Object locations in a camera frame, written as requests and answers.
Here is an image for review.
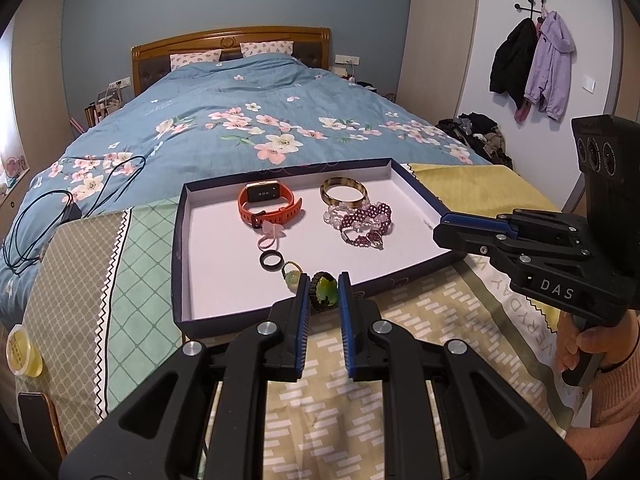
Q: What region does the person's right forearm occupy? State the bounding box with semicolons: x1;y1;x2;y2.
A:
564;342;640;480

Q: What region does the phone with brown case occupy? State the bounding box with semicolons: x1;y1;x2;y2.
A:
17;392;66;456

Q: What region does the green pendant with dark cord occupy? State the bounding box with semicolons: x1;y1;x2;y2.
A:
309;271;342;313

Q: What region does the olive cloth with white dashes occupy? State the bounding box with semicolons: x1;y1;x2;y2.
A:
200;260;581;480

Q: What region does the black jacket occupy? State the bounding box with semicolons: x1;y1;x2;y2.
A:
489;17;538;111

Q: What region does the pile of dark clothes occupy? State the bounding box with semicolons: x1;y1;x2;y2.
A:
435;112;513;171

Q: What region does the purple and white bead bracelet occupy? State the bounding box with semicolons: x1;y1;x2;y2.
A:
344;201;394;227

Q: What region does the orange smart watch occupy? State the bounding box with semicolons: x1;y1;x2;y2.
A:
238;181;305;226

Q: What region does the person's right hand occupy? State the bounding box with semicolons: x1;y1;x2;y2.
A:
556;312;640;372

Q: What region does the dotted white pillow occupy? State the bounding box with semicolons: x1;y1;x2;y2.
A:
240;40;294;58
170;50;222;72

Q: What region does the navy shallow box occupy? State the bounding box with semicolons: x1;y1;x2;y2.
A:
171;158;466;343

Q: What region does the wooden bed headboard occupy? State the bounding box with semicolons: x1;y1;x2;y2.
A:
131;26;332;98

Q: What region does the yellow blanket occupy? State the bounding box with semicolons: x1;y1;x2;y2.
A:
407;162;561;331

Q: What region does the green and grey quilt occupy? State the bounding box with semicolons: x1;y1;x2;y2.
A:
15;195;211;461

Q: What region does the tortoiseshell bangle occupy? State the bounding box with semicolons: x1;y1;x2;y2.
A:
320;176;368;208

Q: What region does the yellow lidded container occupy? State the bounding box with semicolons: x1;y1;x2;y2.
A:
7;325;46;378

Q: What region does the purple jacket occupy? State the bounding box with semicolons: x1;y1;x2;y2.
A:
514;10;576;123

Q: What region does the blue floral duvet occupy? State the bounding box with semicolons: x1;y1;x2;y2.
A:
0;55;491;331

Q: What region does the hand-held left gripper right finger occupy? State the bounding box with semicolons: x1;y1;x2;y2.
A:
338;271;587;480

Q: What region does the black ring green bead pendant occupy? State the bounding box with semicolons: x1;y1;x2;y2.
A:
259;250;304;288

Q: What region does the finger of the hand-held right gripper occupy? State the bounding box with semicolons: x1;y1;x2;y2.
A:
432;223;594;274
440;212;591;246

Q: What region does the nightstand clutter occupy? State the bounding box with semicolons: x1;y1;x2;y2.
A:
82;85;123;128

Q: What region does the dark purple bead bracelet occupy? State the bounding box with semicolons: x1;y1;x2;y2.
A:
339;224;393;252

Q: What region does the pink pendant with pink cord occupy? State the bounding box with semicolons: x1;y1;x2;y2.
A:
256;220;287;252

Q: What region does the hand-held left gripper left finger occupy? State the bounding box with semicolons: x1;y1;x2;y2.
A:
59;275;313;480

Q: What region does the black charger cable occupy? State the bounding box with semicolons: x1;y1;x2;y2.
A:
0;155;147;276

